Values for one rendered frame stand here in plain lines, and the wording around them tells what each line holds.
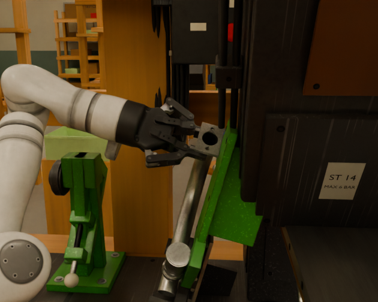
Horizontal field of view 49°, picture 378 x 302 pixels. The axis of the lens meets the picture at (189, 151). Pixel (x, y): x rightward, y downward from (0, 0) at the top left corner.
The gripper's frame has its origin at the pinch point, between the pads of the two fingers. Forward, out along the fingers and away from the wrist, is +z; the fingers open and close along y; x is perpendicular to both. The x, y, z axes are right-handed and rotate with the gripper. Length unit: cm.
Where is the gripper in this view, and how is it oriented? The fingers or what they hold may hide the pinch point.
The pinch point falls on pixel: (202, 144)
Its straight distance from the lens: 69.8
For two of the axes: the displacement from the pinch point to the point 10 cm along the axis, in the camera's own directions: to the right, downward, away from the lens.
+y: 2.5, -8.4, 4.8
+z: 9.6, 2.7, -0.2
